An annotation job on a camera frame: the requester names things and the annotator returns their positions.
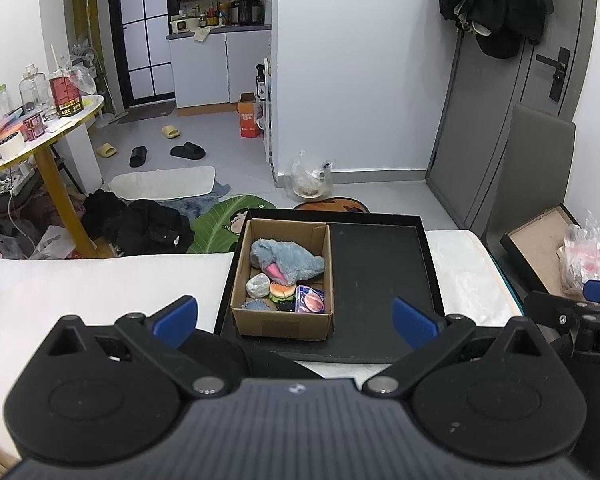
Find white shelf rack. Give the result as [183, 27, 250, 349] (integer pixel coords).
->
[262, 56, 273, 163]

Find small red box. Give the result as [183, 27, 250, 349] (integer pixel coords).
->
[21, 114, 46, 141]

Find grey leaning board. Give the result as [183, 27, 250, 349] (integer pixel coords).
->
[482, 102, 577, 261]

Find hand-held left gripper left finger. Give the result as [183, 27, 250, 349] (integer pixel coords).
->
[45, 296, 230, 397]

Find white plastic bag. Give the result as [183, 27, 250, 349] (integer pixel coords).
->
[30, 225, 81, 260]

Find clear bag with bowl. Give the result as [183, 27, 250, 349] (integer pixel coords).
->
[291, 151, 334, 200]

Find orange carton box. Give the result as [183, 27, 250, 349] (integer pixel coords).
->
[237, 92, 262, 138]

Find round gold table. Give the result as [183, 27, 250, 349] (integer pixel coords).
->
[0, 94, 106, 259]

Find grey stone plush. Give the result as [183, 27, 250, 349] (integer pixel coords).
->
[245, 275, 272, 298]

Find blue-grey fluffy rug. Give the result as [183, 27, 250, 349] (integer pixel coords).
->
[167, 180, 232, 216]

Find grey door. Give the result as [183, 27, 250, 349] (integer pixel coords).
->
[425, 0, 600, 231]

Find crumpled clear plastic bag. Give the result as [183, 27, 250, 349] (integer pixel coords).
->
[62, 57, 97, 98]

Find green leaf rug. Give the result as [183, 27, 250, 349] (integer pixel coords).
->
[187, 194, 278, 255]

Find blue-grey fluffy plush toy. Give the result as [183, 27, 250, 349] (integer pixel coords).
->
[250, 238, 327, 283]

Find burger plush toy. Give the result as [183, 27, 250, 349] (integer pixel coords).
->
[269, 281, 297, 303]

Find brown orange floor mat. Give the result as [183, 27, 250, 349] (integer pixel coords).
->
[293, 196, 372, 214]

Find clear bag with pink items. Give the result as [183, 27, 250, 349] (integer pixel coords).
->
[560, 210, 600, 297]

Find brown cardboard box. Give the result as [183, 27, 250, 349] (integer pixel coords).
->
[230, 218, 336, 342]

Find black shallow tray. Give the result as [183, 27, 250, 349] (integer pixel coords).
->
[214, 207, 446, 365]

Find black framed sliding door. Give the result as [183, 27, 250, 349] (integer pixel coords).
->
[107, 0, 176, 109]

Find clear glass jar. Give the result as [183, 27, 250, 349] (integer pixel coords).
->
[19, 64, 48, 113]

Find black stool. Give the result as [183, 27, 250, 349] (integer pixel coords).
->
[0, 180, 43, 218]

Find purple printed pouch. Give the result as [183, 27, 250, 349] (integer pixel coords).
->
[295, 284, 327, 315]

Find black door lock handle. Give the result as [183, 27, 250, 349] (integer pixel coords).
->
[536, 47, 572, 103]

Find large red box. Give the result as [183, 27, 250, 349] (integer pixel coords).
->
[48, 72, 85, 119]

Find pile of black clothes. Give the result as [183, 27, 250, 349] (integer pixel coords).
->
[81, 189, 196, 256]

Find hanging black clothes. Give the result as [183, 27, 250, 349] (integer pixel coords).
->
[434, 0, 553, 59]

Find grey door mat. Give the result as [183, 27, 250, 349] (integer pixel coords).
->
[117, 101, 177, 125]

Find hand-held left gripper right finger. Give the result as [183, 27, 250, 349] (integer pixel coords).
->
[362, 296, 556, 397]

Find white bath mat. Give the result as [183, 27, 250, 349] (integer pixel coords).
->
[108, 166, 217, 201]

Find white standing fan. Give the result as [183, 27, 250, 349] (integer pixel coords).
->
[70, 35, 116, 126]

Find white kitchen cabinet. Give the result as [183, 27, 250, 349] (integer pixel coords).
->
[167, 24, 273, 110]

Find black kitchen appliance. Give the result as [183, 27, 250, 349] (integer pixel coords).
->
[230, 0, 265, 26]

